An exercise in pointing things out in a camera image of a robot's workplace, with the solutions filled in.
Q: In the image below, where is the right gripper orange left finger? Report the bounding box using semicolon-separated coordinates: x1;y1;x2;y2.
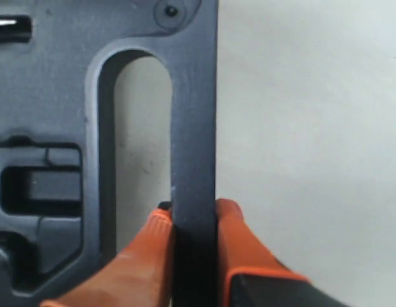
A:
40;201;175;306

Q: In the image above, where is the black plastic tool case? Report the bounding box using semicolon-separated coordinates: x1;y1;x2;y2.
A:
0;1;218;306

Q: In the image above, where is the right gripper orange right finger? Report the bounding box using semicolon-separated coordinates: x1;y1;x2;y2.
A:
216;199;342;306

